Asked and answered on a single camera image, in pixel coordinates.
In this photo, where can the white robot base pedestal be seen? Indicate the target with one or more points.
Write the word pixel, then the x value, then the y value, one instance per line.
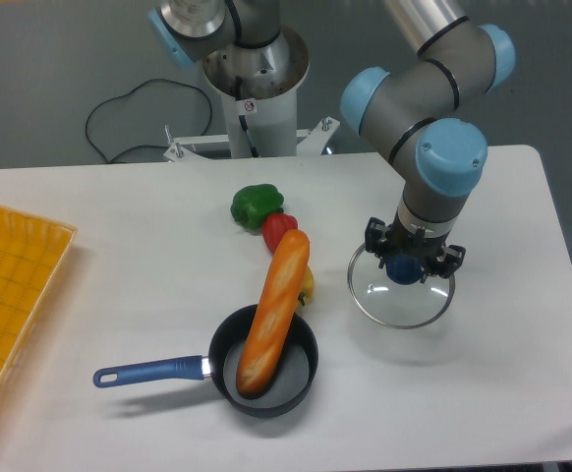
pixel 258 91

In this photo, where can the glass pot lid blue knob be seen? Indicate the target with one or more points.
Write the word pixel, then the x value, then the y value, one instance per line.
pixel 396 294

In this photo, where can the red toy bell pepper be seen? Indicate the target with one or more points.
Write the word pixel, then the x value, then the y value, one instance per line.
pixel 275 227

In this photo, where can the yellow plastic basket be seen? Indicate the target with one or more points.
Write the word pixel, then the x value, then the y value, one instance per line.
pixel 32 249

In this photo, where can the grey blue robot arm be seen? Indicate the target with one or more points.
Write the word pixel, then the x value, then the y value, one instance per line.
pixel 408 119

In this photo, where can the green toy bell pepper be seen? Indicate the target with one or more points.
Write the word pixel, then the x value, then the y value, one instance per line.
pixel 252 205

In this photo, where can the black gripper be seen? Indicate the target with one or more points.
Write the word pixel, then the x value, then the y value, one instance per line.
pixel 411 257

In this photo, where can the toy baguette bread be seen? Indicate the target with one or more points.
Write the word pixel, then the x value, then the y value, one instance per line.
pixel 274 314

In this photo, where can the yellow toy bell pepper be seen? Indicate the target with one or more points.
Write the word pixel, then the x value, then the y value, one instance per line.
pixel 307 290

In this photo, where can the dark pot blue handle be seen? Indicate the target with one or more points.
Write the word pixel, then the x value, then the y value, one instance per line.
pixel 289 386

